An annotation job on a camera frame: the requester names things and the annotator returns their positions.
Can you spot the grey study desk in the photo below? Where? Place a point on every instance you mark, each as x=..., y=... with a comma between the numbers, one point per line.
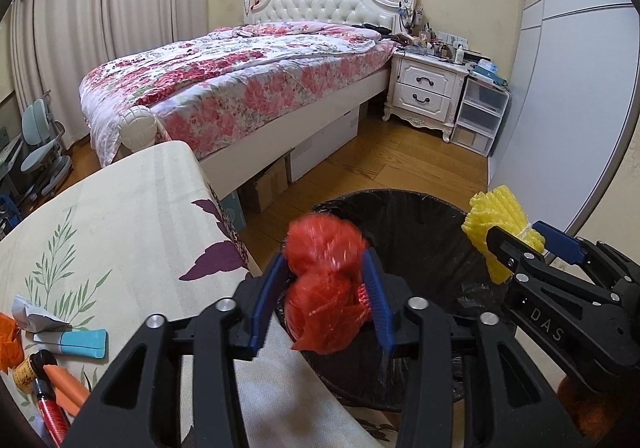
x=10, y=153

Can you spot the small brown bottle yellow label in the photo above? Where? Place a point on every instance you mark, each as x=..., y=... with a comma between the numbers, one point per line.
x=27, y=373

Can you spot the brown cardboard box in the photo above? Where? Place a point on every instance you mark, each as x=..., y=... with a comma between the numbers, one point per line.
x=265, y=185

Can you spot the black trash bin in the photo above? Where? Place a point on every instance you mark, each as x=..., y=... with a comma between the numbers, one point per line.
x=420, y=238

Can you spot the teal tube white cap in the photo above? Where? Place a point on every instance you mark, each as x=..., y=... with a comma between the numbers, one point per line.
x=80, y=344

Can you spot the bed with floral quilt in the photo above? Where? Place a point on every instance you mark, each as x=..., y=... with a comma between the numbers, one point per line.
x=300, y=3

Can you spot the white wardrobe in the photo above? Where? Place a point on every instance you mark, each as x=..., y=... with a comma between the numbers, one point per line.
x=565, y=78

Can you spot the pale blue box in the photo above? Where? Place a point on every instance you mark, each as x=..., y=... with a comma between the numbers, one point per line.
x=234, y=213

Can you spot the pile of nightstand items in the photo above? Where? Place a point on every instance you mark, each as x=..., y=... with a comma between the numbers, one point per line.
x=440, y=45

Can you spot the red tube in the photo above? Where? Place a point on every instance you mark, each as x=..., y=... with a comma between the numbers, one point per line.
x=50, y=418

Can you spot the orange wrapper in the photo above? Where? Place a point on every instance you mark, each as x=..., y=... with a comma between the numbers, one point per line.
x=7, y=343

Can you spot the clear plastic drawer unit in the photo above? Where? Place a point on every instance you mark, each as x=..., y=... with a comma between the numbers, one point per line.
x=480, y=118

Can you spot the white storage box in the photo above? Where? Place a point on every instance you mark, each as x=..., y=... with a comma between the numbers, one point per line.
x=325, y=148

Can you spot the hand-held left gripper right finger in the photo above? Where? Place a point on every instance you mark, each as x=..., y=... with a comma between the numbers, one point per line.
x=377, y=298

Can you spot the white nightstand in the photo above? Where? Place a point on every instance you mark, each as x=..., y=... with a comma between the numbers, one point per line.
x=425, y=88

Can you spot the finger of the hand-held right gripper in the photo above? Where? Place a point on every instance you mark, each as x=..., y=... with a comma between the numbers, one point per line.
x=557, y=238
x=505, y=245

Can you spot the light blue desk chair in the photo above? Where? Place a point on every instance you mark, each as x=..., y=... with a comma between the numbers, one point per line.
x=42, y=128

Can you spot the orange tube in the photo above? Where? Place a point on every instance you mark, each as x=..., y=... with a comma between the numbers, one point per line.
x=65, y=390

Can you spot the white grey wrapper packet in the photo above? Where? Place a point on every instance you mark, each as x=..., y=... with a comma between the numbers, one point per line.
x=35, y=318

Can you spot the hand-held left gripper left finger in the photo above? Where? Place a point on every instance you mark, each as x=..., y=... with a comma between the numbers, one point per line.
x=265, y=298

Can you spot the yellow foam net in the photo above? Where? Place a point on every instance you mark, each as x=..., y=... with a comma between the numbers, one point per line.
x=492, y=213

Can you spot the red mesh bag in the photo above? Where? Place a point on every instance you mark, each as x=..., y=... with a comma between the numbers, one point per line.
x=320, y=293

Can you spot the pink floral quilt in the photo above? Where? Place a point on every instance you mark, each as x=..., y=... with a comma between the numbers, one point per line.
x=225, y=78

